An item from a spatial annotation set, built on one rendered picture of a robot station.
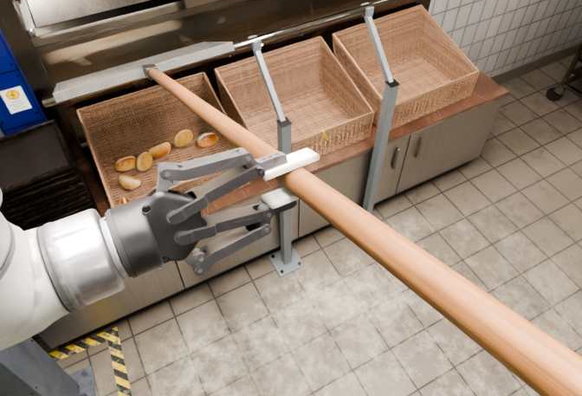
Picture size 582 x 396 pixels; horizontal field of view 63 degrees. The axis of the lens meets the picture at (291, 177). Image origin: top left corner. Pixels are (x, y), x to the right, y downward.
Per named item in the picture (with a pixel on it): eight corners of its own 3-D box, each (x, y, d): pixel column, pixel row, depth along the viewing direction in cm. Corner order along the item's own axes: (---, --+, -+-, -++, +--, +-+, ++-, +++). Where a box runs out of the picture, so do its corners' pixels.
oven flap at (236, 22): (58, 97, 186) (36, 46, 176) (423, -10, 242) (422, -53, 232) (58, 100, 183) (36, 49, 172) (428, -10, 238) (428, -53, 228)
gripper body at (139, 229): (96, 197, 50) (181, 167, 53) (124, 262, 54) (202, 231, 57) (102, 225, 44) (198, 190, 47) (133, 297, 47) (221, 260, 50)
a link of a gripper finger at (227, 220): (176, 235, 49) (177, 247, 50) (275, 210, 53) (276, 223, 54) (168, 219, 52) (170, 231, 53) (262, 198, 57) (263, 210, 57)
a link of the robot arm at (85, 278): (73, 282, 53) (126, 260, 55) (76, 330, 45) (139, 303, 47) (39, 211, 49) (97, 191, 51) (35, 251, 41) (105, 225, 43)
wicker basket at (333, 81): (218, 114, 231) (211, 67, 210) (318, 81, 248) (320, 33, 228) (262, 182, 202) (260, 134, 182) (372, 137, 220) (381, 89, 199)
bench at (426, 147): (38, 263, 243) (-17, 191, 199) (417, 114, 318) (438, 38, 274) (59, 362, 210) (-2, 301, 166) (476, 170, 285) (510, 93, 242)
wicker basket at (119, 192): (93, 155, 213) (73, 107, 192) (212, 116, 230) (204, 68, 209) (121, 236, 184) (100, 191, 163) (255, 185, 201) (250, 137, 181)
